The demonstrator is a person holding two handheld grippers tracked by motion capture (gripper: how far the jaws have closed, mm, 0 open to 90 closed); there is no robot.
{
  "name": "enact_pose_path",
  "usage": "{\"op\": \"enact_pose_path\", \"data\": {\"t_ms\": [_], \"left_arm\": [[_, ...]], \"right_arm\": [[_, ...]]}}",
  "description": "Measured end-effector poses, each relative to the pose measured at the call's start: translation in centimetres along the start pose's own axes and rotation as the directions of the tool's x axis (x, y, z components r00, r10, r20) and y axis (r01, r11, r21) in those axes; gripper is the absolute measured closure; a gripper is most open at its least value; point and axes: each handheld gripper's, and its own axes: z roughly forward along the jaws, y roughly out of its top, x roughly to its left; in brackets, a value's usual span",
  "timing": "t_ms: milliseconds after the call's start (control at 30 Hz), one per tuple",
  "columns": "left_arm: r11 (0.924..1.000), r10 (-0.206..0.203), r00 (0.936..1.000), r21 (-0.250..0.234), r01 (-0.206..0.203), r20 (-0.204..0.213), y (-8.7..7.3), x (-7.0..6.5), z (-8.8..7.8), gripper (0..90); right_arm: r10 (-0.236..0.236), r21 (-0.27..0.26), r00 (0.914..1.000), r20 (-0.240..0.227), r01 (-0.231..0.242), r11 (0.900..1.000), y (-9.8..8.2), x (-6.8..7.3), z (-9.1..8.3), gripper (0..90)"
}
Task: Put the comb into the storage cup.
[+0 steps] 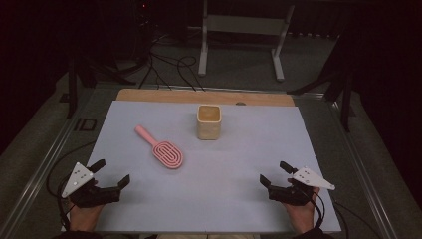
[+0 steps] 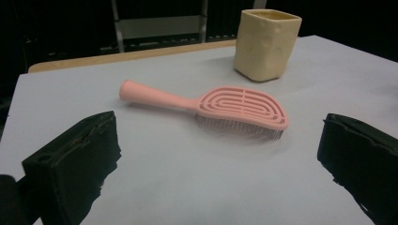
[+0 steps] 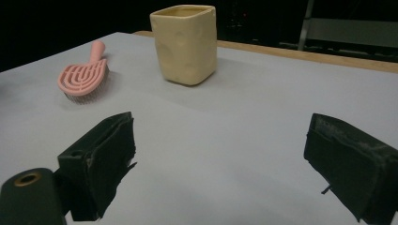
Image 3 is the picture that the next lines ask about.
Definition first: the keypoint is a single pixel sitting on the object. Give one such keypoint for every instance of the grey metal stand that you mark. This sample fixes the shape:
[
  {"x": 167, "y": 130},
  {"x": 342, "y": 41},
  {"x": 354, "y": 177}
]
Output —
[{"x": 344, "y": 33}]

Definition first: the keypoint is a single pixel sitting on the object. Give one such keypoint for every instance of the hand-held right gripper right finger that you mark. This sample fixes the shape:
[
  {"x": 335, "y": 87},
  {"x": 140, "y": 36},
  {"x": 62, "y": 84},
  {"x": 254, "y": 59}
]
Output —
[{"x": 353, "y": 162}]

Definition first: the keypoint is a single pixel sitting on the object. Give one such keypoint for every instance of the pink hairbrush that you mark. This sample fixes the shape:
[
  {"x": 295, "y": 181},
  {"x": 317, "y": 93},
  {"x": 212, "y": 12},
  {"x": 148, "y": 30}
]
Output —
[{"x": 82, "y": 76}]

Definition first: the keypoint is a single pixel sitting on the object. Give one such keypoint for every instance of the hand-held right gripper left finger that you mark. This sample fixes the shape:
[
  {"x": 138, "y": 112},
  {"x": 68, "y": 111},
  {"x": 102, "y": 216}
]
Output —
[{"x": 103, "y": 159}]

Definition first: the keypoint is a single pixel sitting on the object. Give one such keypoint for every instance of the cream square cup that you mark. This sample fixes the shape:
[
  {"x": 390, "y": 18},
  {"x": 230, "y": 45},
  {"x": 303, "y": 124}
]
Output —
[{"x": 186, "y": 47}]

